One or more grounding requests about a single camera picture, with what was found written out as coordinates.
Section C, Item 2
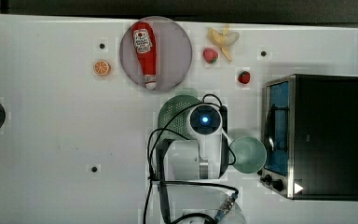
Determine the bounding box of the pink toy strawberry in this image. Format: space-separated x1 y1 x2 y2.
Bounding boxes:
202 48 218 64

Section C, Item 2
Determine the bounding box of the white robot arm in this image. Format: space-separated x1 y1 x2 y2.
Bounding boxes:
156 104 229 181

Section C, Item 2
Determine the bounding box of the green strainer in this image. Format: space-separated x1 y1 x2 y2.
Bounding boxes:
158 89 200 140

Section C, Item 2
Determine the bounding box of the toaster oven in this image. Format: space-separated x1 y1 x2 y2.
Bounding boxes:
258 74 358 202

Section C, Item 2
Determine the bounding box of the green cup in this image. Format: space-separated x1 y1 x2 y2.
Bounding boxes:
229 136 267 174

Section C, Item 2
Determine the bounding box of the orange slice toy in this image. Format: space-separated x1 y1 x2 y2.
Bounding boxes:
93 60 111 77

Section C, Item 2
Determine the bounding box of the grey round plate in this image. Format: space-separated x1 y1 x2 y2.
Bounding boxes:
119 16 192 91

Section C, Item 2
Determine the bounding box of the peeled banana toy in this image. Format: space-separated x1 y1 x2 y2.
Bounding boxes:
207 24 240 62

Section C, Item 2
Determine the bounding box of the black cable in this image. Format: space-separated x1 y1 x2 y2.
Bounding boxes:
142 93 241 224

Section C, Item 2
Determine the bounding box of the red ketchup bottle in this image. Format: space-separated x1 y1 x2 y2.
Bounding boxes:
131 21 157 90

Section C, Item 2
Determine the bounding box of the small red strawberry toy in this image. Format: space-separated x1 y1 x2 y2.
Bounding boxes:
237 71 251 84

